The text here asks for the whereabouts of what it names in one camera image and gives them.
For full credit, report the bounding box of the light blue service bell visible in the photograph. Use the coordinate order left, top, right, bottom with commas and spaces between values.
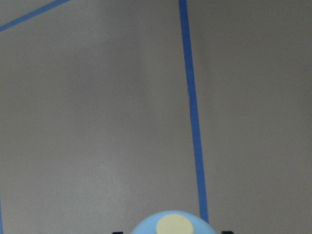
132, 210, 216, 234

